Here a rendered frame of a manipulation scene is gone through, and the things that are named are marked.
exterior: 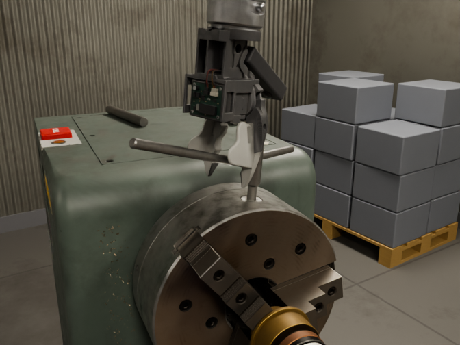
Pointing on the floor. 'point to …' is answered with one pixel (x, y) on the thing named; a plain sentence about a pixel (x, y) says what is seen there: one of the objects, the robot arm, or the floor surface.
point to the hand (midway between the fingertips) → (230, 172)
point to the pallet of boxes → (382, 160)
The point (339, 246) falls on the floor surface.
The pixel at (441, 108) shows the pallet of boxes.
